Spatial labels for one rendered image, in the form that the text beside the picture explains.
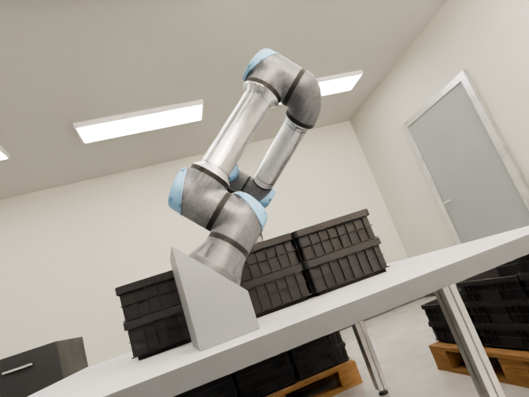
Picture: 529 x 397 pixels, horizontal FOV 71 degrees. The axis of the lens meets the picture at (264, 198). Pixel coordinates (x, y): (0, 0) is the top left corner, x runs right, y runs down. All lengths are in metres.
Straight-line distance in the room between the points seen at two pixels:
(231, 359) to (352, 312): 0.25
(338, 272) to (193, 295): 0.62
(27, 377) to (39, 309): 2.21
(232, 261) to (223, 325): 0.16
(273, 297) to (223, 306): 0.43
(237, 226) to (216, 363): 0.36
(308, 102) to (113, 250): 4.03
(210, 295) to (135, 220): 4.09
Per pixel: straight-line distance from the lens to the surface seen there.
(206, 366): 0.70
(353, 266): 1.33
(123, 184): 5.05
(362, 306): 0.77
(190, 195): 0.95
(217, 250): 0.91
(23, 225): 5.20
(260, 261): 1.25
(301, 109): 1.09
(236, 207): 0.95
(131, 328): 1.25
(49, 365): 2.79
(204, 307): 0.84
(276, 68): 1.08
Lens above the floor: 0.77
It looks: 13 degrees up
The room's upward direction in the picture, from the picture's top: 19 degrees counter-clockwise
